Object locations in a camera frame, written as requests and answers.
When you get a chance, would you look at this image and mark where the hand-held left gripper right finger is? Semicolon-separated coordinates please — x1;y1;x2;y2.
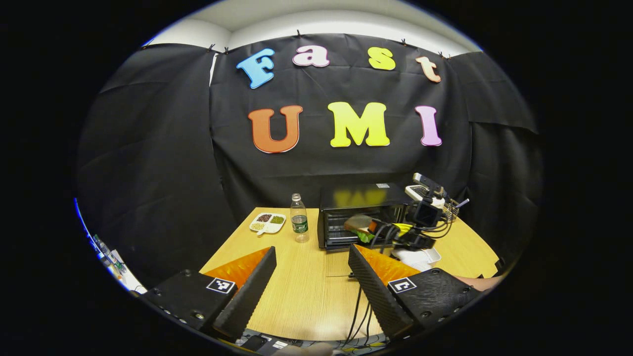
348;243;483;342

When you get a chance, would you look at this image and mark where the clear plastic water bottle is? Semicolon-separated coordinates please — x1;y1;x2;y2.
290;193;310;243

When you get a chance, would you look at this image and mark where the wire mesh basket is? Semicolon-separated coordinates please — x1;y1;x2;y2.
442;199;465;222

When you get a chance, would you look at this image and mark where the white toaster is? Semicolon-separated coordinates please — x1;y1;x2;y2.
405;184;447;208

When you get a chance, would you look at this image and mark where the white rectangular plate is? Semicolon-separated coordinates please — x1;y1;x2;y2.
391;247;442;271

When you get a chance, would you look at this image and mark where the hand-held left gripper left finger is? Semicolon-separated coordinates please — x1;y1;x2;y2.
142;246;277;343

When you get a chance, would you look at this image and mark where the white divided dish with beans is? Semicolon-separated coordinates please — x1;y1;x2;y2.
249;212;287;236

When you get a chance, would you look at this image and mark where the black backdrop cloth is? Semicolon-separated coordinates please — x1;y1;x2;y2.
77;34;543;290

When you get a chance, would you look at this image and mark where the white cluttered shelf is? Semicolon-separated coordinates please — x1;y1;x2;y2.
89;232;145;293

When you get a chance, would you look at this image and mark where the dark device with white label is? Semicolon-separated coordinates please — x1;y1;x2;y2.
238;334;302;354

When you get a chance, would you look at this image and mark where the black electric oven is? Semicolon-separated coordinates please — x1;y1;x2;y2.
317;183;415;251

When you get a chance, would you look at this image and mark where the sandwich with green lettuce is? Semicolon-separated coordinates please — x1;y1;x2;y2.
344;214;377;243

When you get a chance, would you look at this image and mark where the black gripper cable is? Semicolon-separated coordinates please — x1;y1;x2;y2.
341;283;376;348

